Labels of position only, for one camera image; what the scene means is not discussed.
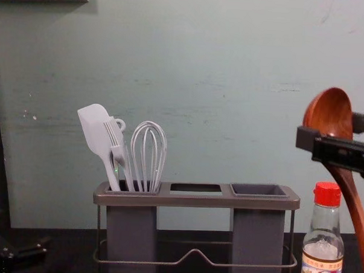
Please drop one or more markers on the black table cloth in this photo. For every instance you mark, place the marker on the black table cloth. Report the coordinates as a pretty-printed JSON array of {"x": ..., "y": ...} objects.
[{"x": 59, "y": 243}]

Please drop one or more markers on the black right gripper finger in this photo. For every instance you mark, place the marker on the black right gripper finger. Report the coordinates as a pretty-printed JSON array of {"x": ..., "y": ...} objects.
[
  {"x": 335, "y": 149},
  {"x": 363, "y": 124}
]

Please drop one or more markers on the grey plastic utensil cup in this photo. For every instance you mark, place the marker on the grey plastic utensil cup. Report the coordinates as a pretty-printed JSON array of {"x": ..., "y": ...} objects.
[
  {"x": 256, "y": 236},
  {"x": 131, "y": 231}
]

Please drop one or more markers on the pale grey silicone spatula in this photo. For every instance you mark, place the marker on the pale grey silicone spatula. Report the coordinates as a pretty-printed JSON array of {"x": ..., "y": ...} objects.
[{"x": 92, "y": 123}]

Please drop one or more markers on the brown wooden spoon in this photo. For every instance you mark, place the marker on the brown wooden spoon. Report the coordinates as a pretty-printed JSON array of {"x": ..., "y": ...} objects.
[{"x": 328, "y": 112}]

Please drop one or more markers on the pale grey whisk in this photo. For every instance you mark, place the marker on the pale grey whisk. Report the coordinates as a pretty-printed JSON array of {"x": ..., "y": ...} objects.
[{"x": 148, "y": 123}]

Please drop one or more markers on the pale grey slotted tongs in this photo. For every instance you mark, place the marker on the pale grey slotted tongs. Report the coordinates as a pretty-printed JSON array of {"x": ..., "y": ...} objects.
[{"x": 115, "y": 136}]

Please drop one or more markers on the clear bottle with red cap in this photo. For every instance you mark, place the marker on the clear bottle with red cap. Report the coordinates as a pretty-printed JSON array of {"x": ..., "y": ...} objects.
[{"x": 324, "y": 227}]

